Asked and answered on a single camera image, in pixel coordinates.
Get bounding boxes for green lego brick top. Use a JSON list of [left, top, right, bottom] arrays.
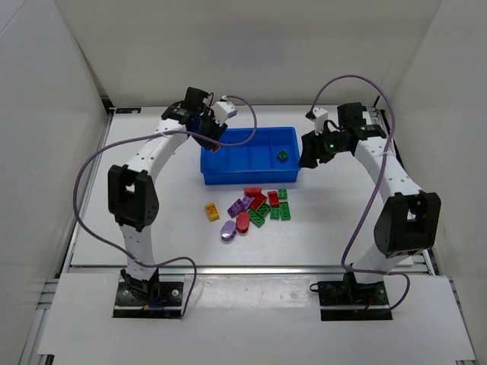
[[277, 189, 288, 201]]

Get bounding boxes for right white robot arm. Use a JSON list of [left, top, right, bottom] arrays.
[[298, 103, 441, 284]]

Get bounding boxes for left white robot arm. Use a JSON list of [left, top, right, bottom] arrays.
[[108, 87, 237, 304]]

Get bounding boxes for blue divided plastic bin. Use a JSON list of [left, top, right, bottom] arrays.
[[200, 127, 300, 186]]

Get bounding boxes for green lego brick small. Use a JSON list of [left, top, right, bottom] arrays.
[[269, 207, 281, 221]]

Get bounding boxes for red long lego brick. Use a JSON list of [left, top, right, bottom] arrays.
[[249, 193, 267, 211]]

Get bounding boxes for red half-round lego brick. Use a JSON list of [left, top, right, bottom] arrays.
[[243, 187, 262, 198]]

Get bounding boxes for left blue table label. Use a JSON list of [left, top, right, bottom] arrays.
[[115, 107, 142, 114]]

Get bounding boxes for green lego brick bottom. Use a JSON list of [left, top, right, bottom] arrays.
[[248, 209, 266, 227]]

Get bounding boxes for purple lego brick studs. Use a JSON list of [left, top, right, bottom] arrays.
[[228, 198, 245, 218]]

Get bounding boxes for red oval lego brick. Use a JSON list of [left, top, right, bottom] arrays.
[[236, 212, 250, 233]]

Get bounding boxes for purple oval lego brick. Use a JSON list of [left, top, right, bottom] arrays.
[[220, 221, 237, 242]]

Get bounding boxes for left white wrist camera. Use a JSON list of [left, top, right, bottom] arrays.
[[212, 100, 237, 126]]

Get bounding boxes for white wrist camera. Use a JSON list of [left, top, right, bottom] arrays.
[[305, 107, 328, 135], [212, 100, 237, 126]]

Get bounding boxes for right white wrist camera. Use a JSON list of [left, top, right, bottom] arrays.
[[305, 107, 328, 135]]

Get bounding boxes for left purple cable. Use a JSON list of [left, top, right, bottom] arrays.
[[73, 94, 258, 319]]

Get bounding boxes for purple cable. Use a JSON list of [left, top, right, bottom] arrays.
[[73, 94, 258, 319], [312, 74, 411, 313]]

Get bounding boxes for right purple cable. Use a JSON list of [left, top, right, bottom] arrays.
[[312, 74, 411, 313]]

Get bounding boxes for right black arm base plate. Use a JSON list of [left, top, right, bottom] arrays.
[[309, 280, 393, 322]]

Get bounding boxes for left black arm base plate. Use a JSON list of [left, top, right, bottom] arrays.
[[112, 279, 184, 319]]

